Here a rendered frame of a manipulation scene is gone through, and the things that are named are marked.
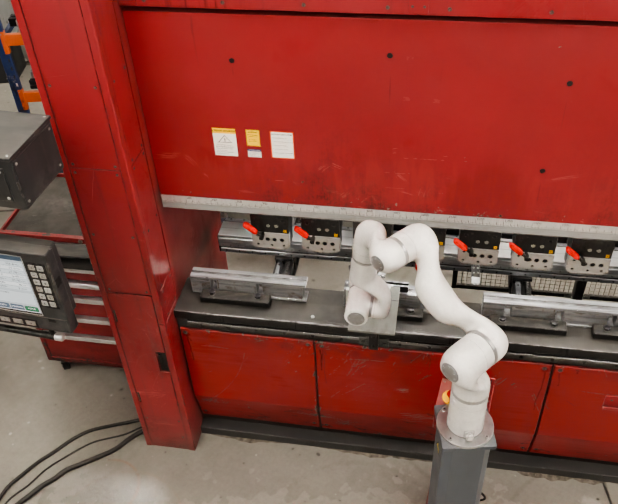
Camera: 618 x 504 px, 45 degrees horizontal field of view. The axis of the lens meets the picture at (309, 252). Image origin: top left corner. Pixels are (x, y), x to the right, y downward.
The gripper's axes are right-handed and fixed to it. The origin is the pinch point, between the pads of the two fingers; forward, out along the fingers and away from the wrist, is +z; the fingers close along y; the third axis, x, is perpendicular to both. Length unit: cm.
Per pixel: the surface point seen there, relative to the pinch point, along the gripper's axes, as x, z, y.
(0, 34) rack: 22, 134, -214
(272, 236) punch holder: 5.3, 3.5, -37.1
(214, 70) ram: 76, 4, -52
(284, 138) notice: 51, 4, -30
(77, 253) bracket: 3, -13, -113
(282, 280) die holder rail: -21.5, 7.2, -35.6
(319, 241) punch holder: 4.7, 3.5, -18.5
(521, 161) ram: 47, 4, 52
